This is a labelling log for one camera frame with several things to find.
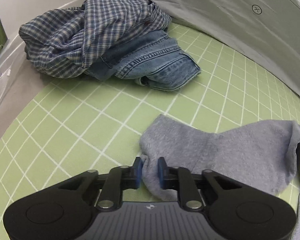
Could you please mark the blue denim jeans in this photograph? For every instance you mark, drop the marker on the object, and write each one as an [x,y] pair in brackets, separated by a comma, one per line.
[160,60]

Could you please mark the white carrot print sheet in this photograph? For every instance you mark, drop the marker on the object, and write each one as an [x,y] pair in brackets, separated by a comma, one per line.
[215,10]

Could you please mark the green grid mat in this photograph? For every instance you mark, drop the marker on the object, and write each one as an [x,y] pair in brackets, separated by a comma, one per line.
[77,130]

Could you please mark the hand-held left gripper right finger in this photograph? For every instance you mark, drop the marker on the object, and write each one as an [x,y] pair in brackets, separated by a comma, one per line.
[161,173]

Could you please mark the clear plastic bag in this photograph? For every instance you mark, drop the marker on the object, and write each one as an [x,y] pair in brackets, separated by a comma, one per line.
[2,75]

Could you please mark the blue plaid shirt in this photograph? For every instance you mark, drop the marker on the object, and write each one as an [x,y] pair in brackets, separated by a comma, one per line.
[90,30]

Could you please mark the grey hoodie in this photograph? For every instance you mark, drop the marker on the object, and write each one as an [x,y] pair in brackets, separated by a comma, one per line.
[227,152]

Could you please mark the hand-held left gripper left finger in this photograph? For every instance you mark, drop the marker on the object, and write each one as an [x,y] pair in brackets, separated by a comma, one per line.
[139,173]

